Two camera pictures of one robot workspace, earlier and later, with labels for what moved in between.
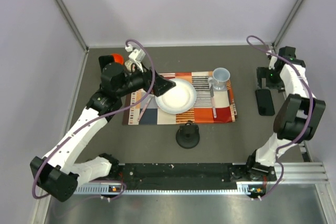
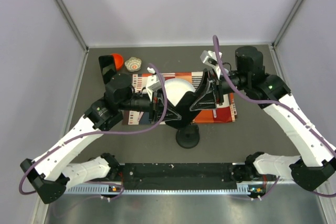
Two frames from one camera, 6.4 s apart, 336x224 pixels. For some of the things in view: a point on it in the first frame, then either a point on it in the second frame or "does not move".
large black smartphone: x=105 y=60 does not move
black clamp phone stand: x=188 y=135 does not move
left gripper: x=163 y=85 to x=158 y=105
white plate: x=179 y=99 does not move
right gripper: x=262 y=72 to x=207 y=100
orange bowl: x=118 y=58 does not move
